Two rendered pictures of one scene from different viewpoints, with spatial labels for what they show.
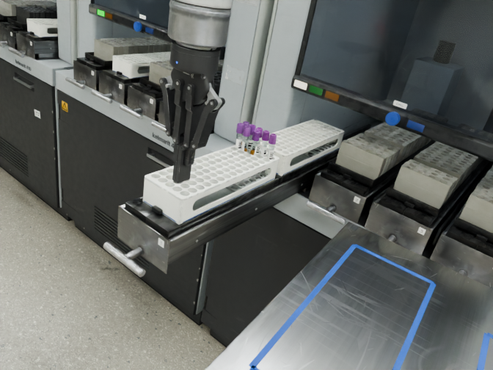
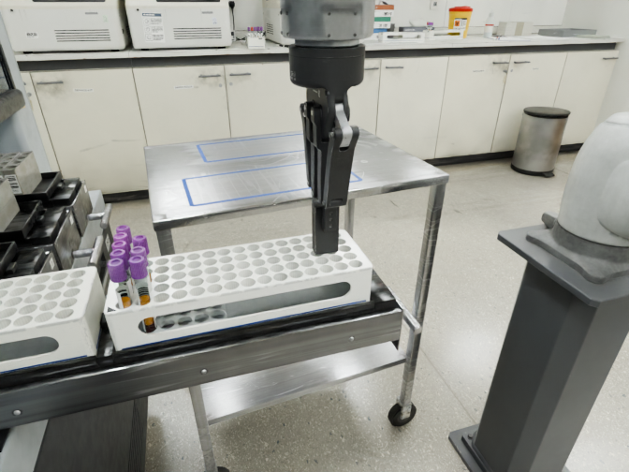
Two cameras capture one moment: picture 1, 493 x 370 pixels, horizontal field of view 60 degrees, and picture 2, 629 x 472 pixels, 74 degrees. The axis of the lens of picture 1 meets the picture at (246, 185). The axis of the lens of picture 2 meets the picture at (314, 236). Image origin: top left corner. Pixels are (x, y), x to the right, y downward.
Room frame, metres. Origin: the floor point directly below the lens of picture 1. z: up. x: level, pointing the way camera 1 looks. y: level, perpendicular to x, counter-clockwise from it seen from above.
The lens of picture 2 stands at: (1.02, 0.39, 1.14)
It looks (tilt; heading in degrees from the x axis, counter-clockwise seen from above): 29 degrees down; 220
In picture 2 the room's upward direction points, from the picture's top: straight up
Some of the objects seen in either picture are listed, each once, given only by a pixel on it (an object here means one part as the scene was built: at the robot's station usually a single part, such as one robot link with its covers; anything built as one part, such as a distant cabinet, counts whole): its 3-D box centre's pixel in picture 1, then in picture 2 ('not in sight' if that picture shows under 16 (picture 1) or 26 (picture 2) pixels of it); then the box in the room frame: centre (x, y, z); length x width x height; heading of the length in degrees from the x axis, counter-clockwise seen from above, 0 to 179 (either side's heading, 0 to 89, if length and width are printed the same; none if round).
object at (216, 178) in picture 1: (216, 179); (244, 286); (0.76, 0.06, 0.83); 0.30 x 0.10 x 0.06; 147
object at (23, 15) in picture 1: (25, 16); not in sight; (1.83, 1.05, 0.85); 0.12 x 0.02 x 0.06; 57
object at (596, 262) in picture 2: not in sight; (588, 235); (0.10, 0.35, 0.73); 0.22 x 0.18 x 0.06; 57
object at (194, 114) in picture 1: (194, 116); (322, 151); (0.66, 0.11, 0.99); 0.04 x 0.01 x 0.11; 147
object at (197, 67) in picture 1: (193, 73); (326, 91); (0.67, 0.12, 1.06); 0.08 x 0.07 x 0.09; 57
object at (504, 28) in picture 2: not in sight; (515, 28); (-3.03, -0.80, 0.95); 0.25 x 0.11 x 0.10; 143
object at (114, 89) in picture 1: (181, 76); not in sight; (1.64, 0.33, 0.78); 0.73 x 0.14 x 0.09; 147
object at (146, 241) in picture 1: (252, 184); (137, 342); (0.87, -0.01, 0.78); 0.73 x 0.14 x 0.09; 147
